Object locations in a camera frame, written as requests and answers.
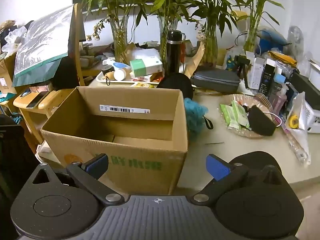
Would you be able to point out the white plastic tray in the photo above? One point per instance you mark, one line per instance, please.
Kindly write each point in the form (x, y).
(152, 79)

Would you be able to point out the brown cardboard box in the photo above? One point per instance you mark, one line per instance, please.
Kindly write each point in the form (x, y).
(143, 131)

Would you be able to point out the grey zippered hard case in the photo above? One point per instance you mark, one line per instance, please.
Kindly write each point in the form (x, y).
(219, 80)

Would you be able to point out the glass vase with bamboo left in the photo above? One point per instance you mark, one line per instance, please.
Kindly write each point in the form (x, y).
(119, 32)

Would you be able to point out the glass vase with bamboo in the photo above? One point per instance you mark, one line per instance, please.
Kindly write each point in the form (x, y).
(119, 32)
(165, 26)
(209, 58)
(254, 20)

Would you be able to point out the small black tripod camera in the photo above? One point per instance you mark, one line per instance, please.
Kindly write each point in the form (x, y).
(241, 63)

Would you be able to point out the teal mesh bath sponge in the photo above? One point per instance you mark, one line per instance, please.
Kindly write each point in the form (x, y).
(194, 113)

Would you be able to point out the brown paper bag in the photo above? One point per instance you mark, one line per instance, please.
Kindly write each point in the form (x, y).
(193, 63)

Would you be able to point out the glass vase with bamboo middle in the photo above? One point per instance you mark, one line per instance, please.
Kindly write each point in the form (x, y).
(165, 26)

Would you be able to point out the white pill bottle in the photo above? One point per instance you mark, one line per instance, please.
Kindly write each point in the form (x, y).
(120, 74)

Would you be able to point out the pink pump bottle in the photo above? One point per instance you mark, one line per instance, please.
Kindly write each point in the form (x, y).
(277, 100)

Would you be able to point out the black thermos bottle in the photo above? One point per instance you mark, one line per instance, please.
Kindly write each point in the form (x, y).
(175, 40)

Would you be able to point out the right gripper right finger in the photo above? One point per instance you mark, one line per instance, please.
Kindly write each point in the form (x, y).
(226, 177)

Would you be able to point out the green wet wipes pack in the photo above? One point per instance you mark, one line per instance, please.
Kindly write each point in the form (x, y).
(235, 115)

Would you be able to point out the green white tissue box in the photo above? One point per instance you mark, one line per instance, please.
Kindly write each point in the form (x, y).
(146, 66)

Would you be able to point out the glass vase with bamboo far right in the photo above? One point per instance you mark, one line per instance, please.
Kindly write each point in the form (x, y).
(254, 20)

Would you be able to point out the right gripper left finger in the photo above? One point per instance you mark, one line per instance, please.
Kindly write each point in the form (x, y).
(86, 177)

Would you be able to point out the white blue spray bottle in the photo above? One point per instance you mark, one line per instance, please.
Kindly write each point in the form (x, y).
(116, 65)

